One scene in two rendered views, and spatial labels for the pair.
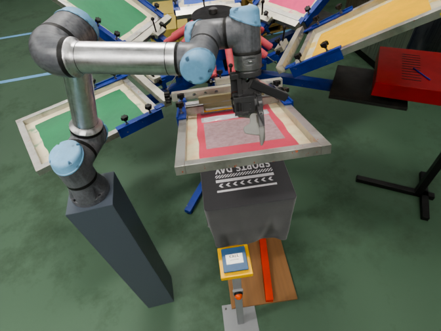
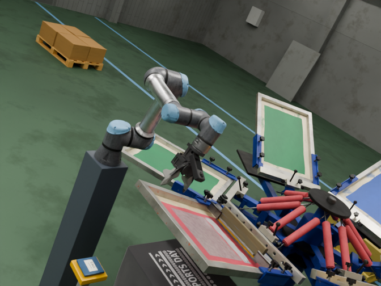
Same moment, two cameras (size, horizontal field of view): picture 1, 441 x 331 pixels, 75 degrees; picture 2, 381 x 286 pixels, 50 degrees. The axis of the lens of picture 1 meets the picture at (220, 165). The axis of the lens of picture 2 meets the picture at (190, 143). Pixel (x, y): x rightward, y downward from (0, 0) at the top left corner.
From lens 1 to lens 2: 1.29 m
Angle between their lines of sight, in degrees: 45
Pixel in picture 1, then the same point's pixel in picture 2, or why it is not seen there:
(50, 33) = (159, 70)
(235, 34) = (203, 124)
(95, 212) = (93, 164)
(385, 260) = not seen: outside the picture
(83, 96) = (153, 110)
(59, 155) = (117, 122)
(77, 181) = (107, 140)
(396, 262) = not seen: outside the picture
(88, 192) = (104, 152)
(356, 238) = not seen: outside the picture
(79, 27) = (174, 81)
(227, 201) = (142, 260)
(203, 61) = (168, 108)
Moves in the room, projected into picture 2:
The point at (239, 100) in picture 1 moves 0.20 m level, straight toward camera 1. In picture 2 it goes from (178, 155) to (135, 150)
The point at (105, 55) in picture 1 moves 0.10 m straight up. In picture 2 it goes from (157, 86) to (165, 66)
